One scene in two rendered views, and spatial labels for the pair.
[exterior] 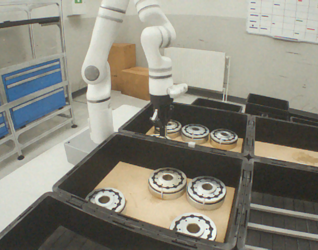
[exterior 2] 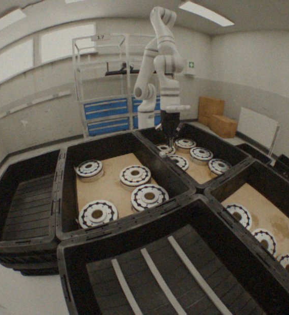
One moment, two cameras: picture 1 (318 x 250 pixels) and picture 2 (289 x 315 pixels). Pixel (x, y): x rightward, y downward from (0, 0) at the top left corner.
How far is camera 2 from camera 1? 41 cm
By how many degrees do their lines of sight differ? 39
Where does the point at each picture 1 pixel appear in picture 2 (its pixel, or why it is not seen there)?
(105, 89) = (149, 105)
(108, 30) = (147, 64)
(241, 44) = not seen: outside the picture
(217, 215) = not seen: hidden behind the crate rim
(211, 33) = (271, 105)
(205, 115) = (216, 144)
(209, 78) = (264, 137)
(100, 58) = (142, 82)
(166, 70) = (169, 89)
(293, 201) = (219, 268)
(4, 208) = not seen: hidden behind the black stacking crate
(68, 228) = not seen: hidden behind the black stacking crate
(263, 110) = (286, 170)
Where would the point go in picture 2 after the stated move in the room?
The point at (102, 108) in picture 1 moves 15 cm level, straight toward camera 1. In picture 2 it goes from (144, 117) to (128, 125)
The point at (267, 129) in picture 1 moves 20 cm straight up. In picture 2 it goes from (263, 178) to (284, 124)
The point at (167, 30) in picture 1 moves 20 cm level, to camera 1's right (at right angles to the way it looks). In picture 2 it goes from (172, 57) to (233, 59)
